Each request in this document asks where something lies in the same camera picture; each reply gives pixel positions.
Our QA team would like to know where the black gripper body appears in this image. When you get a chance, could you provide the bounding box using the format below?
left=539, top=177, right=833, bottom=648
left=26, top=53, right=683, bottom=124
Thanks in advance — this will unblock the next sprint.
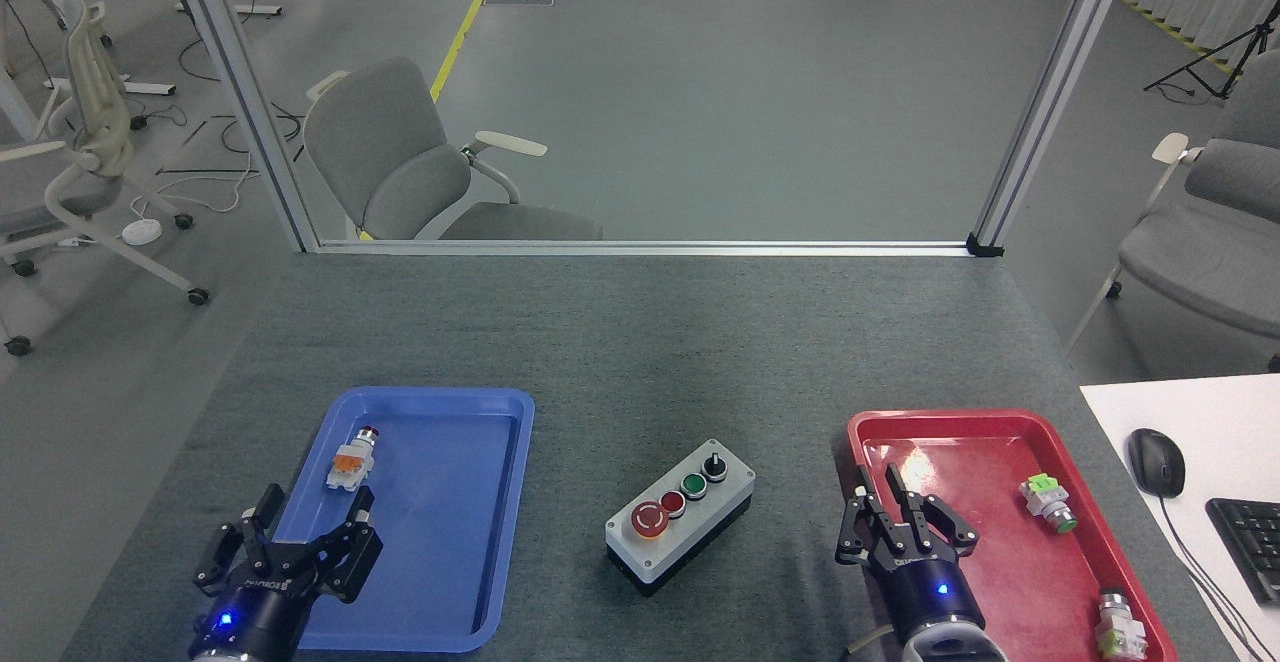
left=192, top=569, right=317, bottom=653
left=879, top=551, right=987, bottom=644

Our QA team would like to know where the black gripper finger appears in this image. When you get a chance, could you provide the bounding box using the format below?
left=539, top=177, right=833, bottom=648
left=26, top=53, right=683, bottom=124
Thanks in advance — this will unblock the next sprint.
left=835, top=486, right=907, bottom=569
left=884, top=463, right=980, bottom=559
left=299, top=486, right=385, bottom=604
left=192, top=484, right=288, bottom=599

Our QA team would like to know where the grey control box with buttons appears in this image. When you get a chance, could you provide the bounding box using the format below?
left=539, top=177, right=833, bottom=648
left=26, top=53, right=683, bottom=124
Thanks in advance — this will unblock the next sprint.
left=604, top=438, right=757, bottom=599

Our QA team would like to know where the red plastic tray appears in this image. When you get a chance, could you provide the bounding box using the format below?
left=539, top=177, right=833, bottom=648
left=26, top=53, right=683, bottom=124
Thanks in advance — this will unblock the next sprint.
left=847, top=410, right=1180, bottom=662

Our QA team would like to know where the blue plastic tray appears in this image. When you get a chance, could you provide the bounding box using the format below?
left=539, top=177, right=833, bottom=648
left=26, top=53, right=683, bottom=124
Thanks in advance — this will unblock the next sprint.
left=240, top=387, right=535, bottom=654

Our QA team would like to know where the black computer mouse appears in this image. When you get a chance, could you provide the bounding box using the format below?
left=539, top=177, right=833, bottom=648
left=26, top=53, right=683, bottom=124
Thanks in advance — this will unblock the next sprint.
left=1127, top=428, right=1188, bottom=500

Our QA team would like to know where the white desk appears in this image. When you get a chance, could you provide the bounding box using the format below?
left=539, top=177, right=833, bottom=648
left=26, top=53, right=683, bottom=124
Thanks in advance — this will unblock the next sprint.
left=1079, top=374, right=1280, bottom=662

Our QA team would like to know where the black keyboard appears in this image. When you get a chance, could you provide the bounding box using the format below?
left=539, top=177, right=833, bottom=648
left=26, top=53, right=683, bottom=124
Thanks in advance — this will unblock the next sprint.
left=1205, top=497, right=1280, bottom=608

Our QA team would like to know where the grey chair with white armrests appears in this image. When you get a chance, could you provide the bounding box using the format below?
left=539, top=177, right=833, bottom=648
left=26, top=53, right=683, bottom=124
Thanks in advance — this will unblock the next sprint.
left=303, top=55, right=605, bottom=242

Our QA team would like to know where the white mesh office chair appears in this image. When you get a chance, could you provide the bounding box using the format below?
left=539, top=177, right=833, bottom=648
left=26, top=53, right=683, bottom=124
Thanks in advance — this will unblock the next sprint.
left=0, top=0, right=212, bottom=358

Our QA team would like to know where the black tripod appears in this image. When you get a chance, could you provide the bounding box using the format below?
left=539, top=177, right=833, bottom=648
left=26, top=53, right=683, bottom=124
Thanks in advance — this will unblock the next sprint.
left=1143, top=0, right=1280, bottom=102

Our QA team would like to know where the red push button orange switch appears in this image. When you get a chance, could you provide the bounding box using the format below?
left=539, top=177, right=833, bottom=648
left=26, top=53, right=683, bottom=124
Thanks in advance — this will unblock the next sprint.
left=325, top=426, right=382, bottom=494

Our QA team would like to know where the green push button switch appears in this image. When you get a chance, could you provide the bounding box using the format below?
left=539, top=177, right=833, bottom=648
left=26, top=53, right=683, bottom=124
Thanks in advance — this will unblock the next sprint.
left=1018, top=473, right=1080, bottom=534

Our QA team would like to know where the black mouse cable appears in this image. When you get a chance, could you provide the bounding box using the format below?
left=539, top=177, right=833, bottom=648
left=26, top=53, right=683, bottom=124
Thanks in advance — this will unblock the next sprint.
left=1158, top=495, right=1253, bottom=662

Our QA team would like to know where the white floor cable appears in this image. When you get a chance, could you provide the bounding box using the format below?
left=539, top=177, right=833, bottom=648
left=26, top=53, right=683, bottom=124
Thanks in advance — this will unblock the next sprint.
left=129, top=147, right=263, bottom=220

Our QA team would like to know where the silver aluminium rail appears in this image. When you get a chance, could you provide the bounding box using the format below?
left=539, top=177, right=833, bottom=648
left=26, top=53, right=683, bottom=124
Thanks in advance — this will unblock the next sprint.
left=314, top=239, right=977, bottom=259

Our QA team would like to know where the grey armchair with white frame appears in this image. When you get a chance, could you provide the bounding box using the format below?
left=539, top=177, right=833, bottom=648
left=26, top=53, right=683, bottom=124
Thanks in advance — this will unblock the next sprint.
left=1062, top=72, right=1280, bottom=374

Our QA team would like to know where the black floor cable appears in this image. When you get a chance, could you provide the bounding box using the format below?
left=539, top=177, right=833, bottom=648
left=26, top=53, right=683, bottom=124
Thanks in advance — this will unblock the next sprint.
left=155, top=37, right=306, bottom=175

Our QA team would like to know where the silver aluminium post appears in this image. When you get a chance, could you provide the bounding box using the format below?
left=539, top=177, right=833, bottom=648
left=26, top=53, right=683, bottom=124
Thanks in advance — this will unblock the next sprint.
left=160, top=0, right=323, bottom=254
left=970, top=0, right=1140, bottom=249

